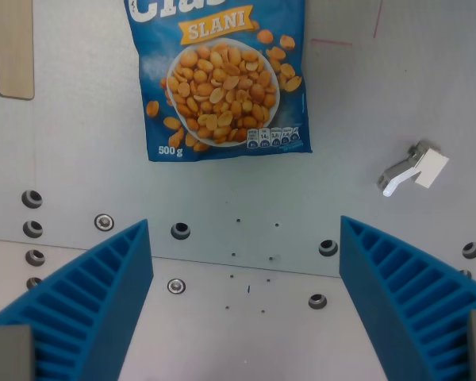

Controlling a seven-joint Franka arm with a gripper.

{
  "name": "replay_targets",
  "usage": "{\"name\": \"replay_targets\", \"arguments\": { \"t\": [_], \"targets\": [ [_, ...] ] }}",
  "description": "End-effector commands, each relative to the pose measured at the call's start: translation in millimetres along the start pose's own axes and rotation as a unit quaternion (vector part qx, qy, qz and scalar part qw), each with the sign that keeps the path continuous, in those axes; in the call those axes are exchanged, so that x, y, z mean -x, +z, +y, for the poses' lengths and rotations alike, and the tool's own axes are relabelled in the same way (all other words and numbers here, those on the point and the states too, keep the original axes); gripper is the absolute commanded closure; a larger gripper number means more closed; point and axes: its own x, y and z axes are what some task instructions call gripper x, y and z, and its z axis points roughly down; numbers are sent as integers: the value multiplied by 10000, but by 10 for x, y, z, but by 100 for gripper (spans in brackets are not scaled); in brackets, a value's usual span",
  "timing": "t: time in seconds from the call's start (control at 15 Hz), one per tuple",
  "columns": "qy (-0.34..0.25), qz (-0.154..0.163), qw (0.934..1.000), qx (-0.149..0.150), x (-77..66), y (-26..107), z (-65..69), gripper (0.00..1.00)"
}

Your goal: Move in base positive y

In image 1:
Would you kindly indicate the light wooden board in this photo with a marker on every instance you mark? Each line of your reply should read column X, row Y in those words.
column 14, row 47

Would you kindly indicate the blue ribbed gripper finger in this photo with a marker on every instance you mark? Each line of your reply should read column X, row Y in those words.
column 404, row 293
column 83, row 293

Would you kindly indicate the grey and white plastic part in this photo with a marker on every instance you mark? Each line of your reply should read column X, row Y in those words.
column 414, row 168

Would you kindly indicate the silver hex bolt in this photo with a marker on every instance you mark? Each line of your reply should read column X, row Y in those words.
column 104, row 222
column 176, row 286

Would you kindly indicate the blue salted peanuts bag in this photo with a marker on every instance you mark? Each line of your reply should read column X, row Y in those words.
column 222, row 79

